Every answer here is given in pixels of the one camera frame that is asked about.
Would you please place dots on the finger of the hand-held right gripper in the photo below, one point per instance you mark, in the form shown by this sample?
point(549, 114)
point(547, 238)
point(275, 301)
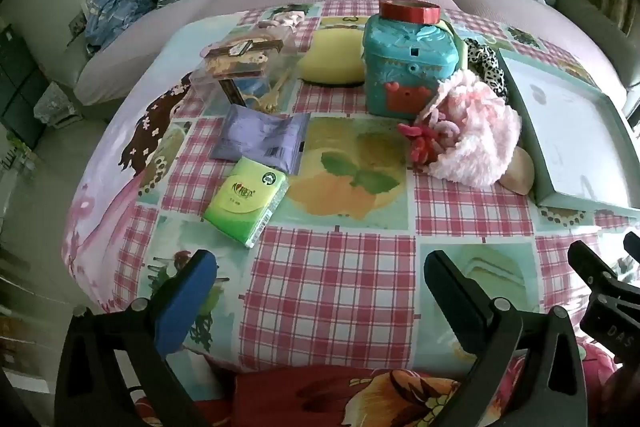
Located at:
point(595, 272)
point(634, 246)

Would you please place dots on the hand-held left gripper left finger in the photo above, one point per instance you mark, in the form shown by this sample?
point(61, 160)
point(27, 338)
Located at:
point(185, 302)

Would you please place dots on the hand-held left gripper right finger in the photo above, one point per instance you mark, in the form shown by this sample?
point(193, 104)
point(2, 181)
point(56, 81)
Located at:
point(450, 292)

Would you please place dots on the large green tissue pack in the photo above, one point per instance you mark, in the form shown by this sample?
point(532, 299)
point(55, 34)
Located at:
point(245, 202)

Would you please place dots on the white tray with teal rim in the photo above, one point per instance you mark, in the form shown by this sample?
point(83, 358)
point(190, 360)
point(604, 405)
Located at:
point(565, 117)

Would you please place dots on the pink fluffy towel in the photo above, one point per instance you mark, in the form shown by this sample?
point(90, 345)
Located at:
point(480, 132)

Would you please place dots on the purple packet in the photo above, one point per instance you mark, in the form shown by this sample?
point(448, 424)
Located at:
point(260, 137)

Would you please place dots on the teal embossed box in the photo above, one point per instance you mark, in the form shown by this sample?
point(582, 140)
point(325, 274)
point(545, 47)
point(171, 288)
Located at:
point(405, 67)

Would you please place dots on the leopard print scrunchie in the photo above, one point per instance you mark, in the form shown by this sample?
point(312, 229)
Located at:
point(487, 62)

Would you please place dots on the yellow sponge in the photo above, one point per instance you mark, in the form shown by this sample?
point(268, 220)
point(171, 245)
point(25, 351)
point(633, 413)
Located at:
point(330, 57)

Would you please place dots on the beige round puff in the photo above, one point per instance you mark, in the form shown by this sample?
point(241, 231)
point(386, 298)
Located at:
point(520, 172)

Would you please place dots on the red floral blanket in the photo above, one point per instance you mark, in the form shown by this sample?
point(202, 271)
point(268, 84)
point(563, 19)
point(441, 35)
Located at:
point(325, 397)

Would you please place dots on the gold toy keys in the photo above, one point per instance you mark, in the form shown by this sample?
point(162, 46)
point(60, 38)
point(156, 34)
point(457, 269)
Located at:
point(272, 99)

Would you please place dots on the clear plastic box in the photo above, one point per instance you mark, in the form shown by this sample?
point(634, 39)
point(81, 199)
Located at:
point(240, 57)

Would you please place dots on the dark tufted cabinet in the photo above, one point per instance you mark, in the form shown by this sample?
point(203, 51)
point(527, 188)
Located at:
point(20, 77)

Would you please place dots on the blue clothes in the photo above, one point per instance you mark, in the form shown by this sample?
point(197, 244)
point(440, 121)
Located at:
point(120, 2)

